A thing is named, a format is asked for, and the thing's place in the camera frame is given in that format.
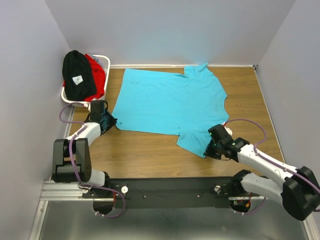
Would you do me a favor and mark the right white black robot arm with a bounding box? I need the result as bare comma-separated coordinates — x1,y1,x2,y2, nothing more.
204,124,320,221

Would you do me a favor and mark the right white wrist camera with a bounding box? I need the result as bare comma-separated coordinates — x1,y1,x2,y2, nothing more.
223,125,233,136

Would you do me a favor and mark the grey patterned garment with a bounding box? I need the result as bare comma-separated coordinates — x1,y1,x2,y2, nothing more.
91,55,100,64

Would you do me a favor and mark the red t shirt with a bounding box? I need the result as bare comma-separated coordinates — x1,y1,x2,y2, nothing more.
62,50,106,102

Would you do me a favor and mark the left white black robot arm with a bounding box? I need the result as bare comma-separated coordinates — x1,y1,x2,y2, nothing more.
52,100,117,189

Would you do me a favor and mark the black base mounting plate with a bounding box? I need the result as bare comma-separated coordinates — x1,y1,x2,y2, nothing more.
82,176,258,215

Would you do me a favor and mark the black t shirt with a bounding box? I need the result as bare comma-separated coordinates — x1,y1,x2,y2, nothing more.
62,50,97,101

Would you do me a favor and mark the cyan t shirt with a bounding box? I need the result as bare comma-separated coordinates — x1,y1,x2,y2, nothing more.
112,63,229,158

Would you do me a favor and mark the white plastic laundry basket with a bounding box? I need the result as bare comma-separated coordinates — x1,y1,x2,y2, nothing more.
61,54,111,108

